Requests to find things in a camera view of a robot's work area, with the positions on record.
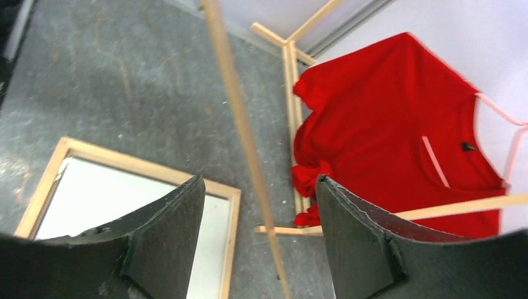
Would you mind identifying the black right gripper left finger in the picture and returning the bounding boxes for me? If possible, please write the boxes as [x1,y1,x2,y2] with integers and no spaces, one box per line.
[1,176,205,298]

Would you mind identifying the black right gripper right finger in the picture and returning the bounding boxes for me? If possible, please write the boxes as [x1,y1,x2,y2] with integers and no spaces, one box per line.
[316,175,527,298]

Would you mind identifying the light wooden picture frame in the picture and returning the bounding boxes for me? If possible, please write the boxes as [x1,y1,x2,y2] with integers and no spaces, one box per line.
[16,137,242,298]

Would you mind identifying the printed photo with white border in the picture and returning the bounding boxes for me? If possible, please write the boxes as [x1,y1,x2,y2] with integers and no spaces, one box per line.
[35,158,232,298]

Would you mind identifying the wooden clothes rack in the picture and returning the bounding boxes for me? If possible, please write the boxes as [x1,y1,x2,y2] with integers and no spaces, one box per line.
[250,1,527,232]

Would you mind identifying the red t-shirt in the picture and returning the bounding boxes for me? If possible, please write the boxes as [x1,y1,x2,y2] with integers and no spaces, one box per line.
[292,32,506,213]

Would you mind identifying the pink clothes hanger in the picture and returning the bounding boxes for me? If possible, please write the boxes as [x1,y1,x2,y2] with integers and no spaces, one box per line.
[421,92,528,189]

